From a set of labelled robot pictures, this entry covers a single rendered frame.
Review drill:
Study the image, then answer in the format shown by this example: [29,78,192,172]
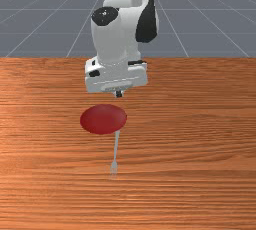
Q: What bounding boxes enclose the red plate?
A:
[79,103,128,136]

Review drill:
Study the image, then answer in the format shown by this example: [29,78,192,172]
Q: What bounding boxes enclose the grey fork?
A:
[110,130,121,176]

